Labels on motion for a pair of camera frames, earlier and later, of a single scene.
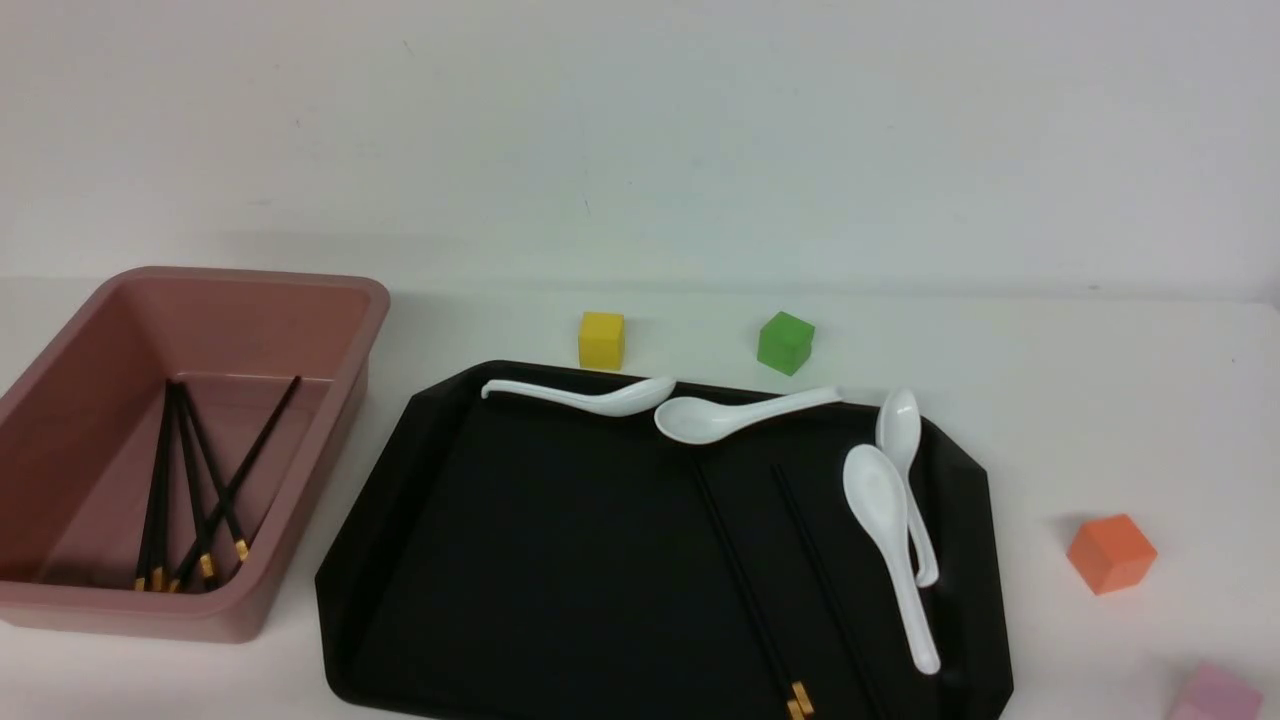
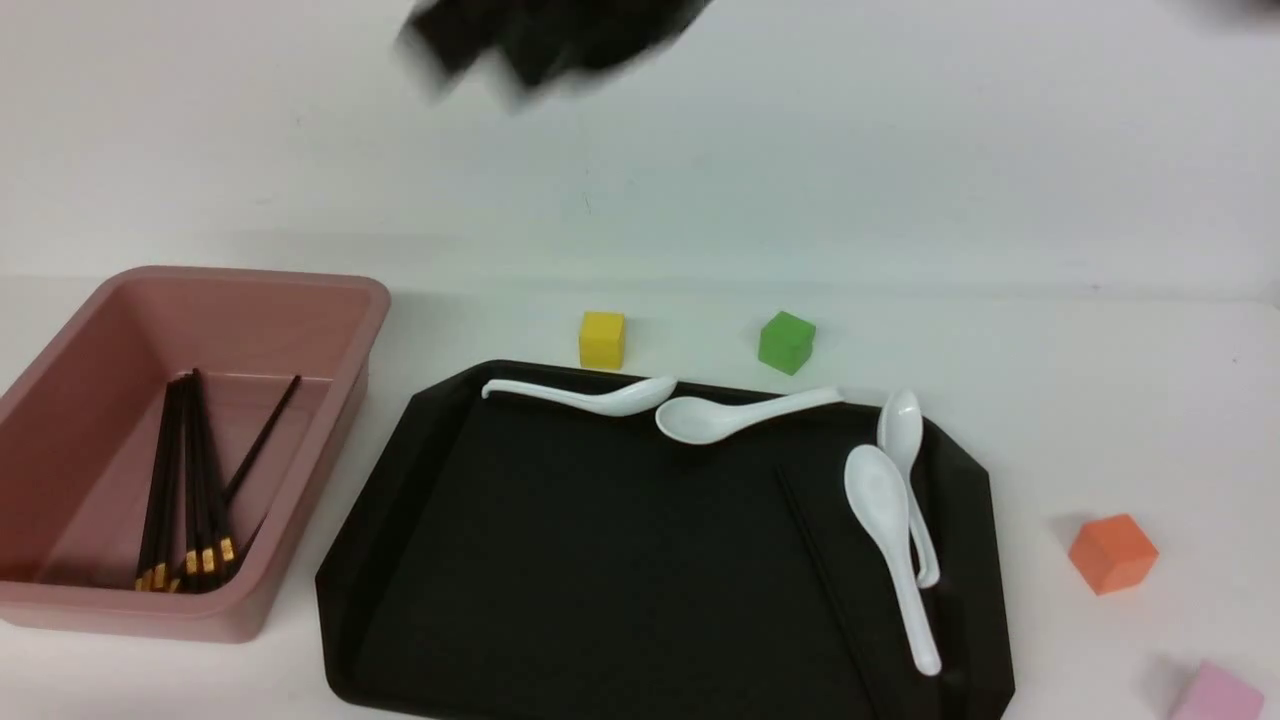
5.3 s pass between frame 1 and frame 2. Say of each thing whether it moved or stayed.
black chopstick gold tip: moved
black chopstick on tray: stayed
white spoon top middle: stayed
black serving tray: stayed
